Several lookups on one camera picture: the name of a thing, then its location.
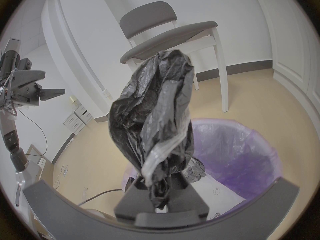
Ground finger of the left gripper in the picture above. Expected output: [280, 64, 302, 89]
[10, 70, 46, 91]
[39, 89, 66, 102]

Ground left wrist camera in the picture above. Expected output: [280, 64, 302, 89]
[17, 58, 33, 71]

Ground black plastic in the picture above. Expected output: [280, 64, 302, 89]
[108, 49, 207, 209]

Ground white chair grey seat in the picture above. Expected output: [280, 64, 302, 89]
[119, 1, 229, 113]

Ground black cable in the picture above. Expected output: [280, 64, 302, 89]
[77, 188, 125, 206]

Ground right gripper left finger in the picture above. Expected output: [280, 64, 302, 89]
[114, 177, 154, 219]

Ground white trash bin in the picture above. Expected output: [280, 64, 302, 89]
[191, 118, 283, 199]

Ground purple plastic bag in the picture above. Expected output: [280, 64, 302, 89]
[122, 118, 284, 211]

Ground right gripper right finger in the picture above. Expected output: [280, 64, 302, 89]
[167, 173, 209, 219]

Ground white wardrobe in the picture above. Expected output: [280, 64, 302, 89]
[250, 0, 320, 102]

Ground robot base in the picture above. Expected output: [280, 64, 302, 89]
[14, 159, 118, 240]

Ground white chest of drawers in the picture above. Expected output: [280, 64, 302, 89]
[62, 106, 95, 136]

